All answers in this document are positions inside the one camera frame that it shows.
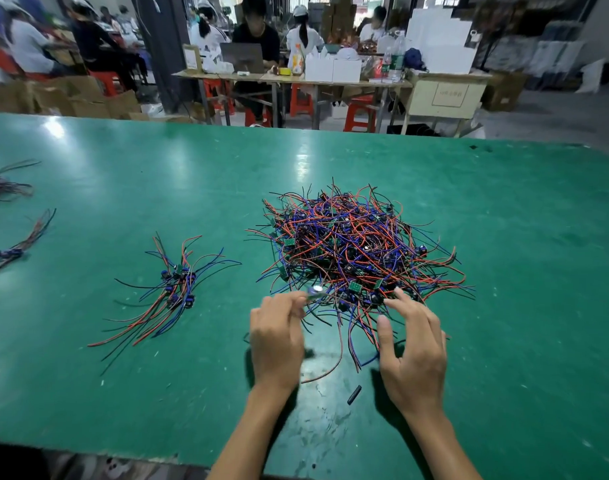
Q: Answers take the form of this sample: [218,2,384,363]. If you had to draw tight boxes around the person's right hand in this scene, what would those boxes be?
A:
[377,287,449,421]

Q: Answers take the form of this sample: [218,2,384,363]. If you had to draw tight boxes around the person's left hand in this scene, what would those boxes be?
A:
[248,291,311,396]

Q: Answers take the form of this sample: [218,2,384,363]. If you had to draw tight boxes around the pile of wires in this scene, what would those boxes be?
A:
[246,179,476,386]

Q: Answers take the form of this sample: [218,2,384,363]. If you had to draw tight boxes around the person's left forearm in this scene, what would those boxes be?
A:
[206,379,300,480]

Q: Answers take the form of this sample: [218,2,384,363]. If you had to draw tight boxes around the red plastic stool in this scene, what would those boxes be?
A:
[343,93,380,133]
[288,83,317,118]
[89,71,124,98]
[202,77,234,114]

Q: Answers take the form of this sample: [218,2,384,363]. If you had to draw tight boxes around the long wooden work table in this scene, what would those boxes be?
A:
[172,67,496,131]

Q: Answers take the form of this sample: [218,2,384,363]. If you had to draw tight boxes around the cream cabinet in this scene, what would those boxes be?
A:
[403,73,496,136]

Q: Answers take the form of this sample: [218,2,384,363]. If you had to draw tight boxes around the row of white containers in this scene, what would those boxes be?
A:
[304,47,364,84]

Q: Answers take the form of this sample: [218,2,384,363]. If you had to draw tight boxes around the brown cardboard box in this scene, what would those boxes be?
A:
[487,71,529,113]

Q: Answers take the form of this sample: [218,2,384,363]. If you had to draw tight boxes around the grey laptop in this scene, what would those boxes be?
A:
[220,41,266,73]

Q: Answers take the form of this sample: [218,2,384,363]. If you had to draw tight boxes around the dark blue bag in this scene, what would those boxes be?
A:
[403,47,428,72]

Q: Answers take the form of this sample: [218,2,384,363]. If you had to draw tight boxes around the row of cardboard boxes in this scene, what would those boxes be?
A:
[0,77,144,121]

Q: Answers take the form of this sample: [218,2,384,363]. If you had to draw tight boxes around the dark pillar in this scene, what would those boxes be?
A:
[132,0,198,111]

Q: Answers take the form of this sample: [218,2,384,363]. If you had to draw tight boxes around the stack of white boxes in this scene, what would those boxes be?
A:
[405,7,481,76]

